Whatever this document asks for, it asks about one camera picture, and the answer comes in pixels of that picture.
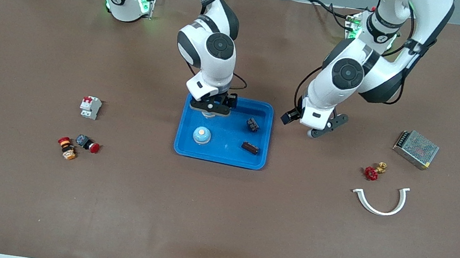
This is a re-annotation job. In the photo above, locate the short black capacitor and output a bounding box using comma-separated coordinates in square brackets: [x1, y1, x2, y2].
[245, 117, 261, 133]

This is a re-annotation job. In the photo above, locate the long dark brown capacitor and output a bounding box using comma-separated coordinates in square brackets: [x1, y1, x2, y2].
[240, 141, 261, 156]

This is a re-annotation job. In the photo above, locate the blue plastic tray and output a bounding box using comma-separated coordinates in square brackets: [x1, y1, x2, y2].
[172, 88, 276, 172]

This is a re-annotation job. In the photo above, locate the brown table mat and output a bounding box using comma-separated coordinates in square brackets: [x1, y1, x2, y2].
[0, 0, 460, 258]

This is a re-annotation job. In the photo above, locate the metal mesh power supply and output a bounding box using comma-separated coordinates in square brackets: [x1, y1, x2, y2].
[389, 127, 442, 173]

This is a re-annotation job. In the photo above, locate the white half-round pipe clamp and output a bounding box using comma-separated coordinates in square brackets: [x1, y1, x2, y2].
[349, 179, 411, 220]

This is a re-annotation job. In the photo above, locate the white red circuit breaker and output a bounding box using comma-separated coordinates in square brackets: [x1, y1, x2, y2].
[78, 94, 104, 122]

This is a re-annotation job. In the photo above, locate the orange emergency stop button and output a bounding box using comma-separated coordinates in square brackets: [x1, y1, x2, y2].
[55, 135, 80, 162]

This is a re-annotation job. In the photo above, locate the brass valve red handle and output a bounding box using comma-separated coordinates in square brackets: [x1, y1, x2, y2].
[363, 160, 388, 184]

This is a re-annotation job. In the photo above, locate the black base cable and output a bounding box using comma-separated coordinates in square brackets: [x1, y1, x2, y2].
[304, 0, 361, 33]

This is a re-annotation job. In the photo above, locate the red push button switch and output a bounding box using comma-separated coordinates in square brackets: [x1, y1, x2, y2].
[73, 133, 103, 155]

